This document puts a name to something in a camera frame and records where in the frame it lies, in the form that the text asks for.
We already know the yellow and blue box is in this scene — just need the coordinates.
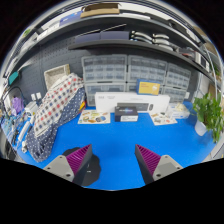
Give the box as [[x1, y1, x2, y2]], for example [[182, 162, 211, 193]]
[[136, 78, 162, 96]]

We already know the green plant in white pot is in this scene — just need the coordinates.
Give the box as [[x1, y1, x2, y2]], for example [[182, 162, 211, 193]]
[[191, 92, 224, 143]]

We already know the white and blue tissue box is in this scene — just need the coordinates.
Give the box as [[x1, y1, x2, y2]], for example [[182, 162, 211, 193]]
[[166, 102, 191, 120]]

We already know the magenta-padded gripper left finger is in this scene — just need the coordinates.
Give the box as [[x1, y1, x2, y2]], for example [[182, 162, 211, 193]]
[[43, 144, 94, 187]]

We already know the printed picture sheet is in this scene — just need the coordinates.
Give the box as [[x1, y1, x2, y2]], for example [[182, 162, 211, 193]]
[[148, 112, 178, 126], [77, 109, 111, 125]]

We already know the black scalloped round mouse pad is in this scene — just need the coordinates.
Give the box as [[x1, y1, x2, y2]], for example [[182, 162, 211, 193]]
[[62, 147, 102, 188]]

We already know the small black box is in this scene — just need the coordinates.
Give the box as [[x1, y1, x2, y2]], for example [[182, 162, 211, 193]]
[[114, 105, 140, 123]]

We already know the red blue checked cloth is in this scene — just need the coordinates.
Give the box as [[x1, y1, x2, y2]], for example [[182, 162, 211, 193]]
[[34, 73, 85, 137]]

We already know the white woven basket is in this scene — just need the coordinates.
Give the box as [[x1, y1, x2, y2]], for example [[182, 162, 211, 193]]
[[43, 63, 71, 91]]

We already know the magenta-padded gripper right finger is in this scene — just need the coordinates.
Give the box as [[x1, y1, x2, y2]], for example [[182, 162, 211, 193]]
[[134, 144, 184, 185]]

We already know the navy polka-dot cloth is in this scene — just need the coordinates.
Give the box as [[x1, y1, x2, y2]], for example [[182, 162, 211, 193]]
[[25, 87, 87, 164]]

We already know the black wall shelf unit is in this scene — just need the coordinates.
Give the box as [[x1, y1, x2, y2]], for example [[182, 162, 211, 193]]
[[4, 1, 214, 73]]

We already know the long white keyboard box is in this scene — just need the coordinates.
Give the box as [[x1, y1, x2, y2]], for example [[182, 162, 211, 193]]
[[94, 91, 171, 115]]

